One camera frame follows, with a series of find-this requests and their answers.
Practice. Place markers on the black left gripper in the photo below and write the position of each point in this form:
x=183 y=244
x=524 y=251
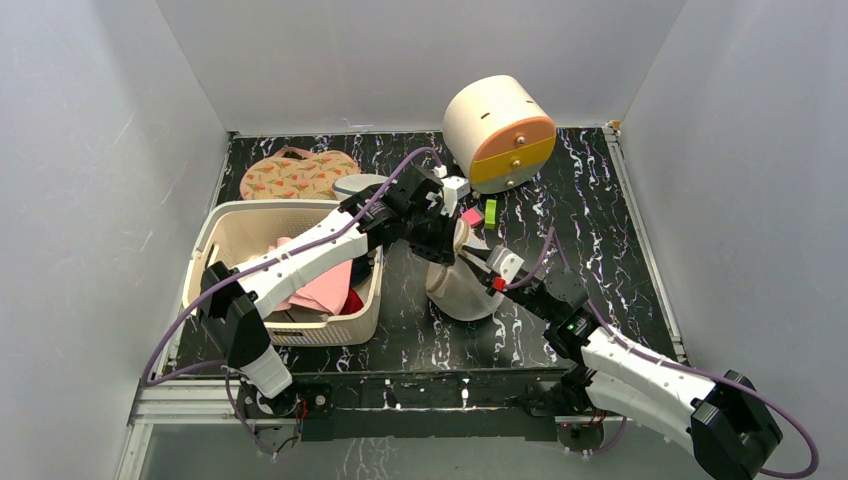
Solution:
x=443 y=250

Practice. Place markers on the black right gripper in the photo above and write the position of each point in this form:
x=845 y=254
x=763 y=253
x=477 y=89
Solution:
x=486 y=266

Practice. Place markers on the beige-trimmed white mesh laundry bag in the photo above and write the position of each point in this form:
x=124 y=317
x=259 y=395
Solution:
x=454 y=289

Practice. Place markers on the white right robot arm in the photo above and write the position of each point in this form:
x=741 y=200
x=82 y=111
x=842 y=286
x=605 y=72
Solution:
x=730 y=432

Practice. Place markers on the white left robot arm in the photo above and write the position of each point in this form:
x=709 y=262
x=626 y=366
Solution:
x=234 y=302

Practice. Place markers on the blue-trimmed white mesh laundry bag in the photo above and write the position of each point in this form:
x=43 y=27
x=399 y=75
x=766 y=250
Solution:
x=347 y=186

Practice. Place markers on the cream plastic laundry basket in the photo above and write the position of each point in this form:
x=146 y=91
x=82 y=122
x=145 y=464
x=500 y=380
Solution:
x=241 y=231

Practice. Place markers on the pink block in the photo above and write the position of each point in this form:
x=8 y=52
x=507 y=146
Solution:
x=473 y=217

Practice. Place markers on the green block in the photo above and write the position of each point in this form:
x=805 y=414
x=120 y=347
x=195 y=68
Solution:
x=490 y=214

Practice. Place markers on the dark clothes in basket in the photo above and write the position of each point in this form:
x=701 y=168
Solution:
x=361 y=281

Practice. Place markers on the cream round drawer cabinet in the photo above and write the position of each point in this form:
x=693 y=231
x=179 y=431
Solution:
x=498 y=135

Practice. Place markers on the pink cloth in basket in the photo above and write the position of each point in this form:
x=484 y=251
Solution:
x=329 y=293

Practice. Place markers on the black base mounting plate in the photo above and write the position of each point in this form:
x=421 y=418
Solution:
x=533 y=404

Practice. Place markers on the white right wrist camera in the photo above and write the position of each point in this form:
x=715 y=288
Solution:
x=504 y=263

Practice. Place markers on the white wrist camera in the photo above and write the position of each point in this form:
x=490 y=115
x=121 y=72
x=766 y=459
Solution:
x=453 y=190
x=504 y=263

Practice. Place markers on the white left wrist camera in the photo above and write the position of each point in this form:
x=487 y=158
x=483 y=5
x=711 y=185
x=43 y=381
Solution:
x=453 y=190

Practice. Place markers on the aluminium table edge rail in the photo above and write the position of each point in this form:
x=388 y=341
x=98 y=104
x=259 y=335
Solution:
x=178 y=402

